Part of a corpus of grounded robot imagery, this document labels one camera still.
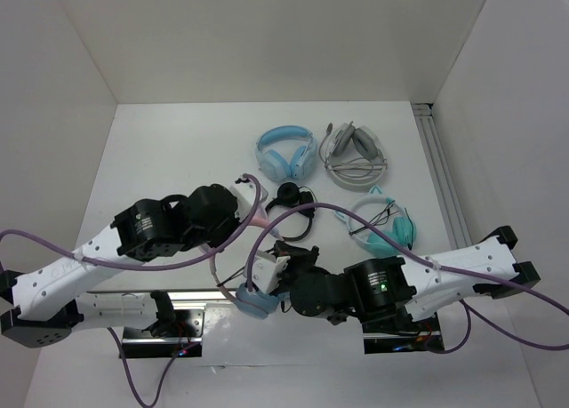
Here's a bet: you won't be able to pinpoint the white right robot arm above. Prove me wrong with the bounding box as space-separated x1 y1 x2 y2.
273 226 541 332

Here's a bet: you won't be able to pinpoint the aluminium right side rail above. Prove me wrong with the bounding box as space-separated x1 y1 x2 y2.
411 103 471 248

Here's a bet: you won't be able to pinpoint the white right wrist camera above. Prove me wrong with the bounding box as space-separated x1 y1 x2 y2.
244 251 291 294

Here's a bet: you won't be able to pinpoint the aluminium rail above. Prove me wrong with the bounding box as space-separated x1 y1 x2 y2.
82 287 370 303
411 103 471 248

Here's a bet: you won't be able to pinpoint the white grey gaming headset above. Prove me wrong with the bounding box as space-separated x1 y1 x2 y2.
318 121 388 192

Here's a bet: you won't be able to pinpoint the small black on-ear headphones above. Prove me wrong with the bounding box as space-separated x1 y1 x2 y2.
265 181 319 243

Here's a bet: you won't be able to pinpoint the pink blue cat-ear headphones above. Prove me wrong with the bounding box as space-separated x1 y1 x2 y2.
199 189 285 321

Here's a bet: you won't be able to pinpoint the aluminium front rail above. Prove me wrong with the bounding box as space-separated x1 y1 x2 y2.
82 287 370 303

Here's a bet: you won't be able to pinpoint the white teal cat-ear headphones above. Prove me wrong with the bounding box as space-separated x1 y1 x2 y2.
334 185 418 259

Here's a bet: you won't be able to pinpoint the light blue over-ear headphones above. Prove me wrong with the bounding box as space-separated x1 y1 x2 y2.
255 125 318 182

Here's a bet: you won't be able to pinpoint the black headphone audio cable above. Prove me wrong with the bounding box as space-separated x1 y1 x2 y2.
215 265 290 314

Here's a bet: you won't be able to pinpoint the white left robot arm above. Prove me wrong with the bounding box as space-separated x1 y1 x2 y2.
1 184 251 348

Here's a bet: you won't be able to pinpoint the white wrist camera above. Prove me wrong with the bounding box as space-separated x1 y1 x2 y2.
244 251 291 294
229 175 268 228

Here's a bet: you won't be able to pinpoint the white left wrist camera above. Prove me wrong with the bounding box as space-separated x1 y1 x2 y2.
229 175 268 228

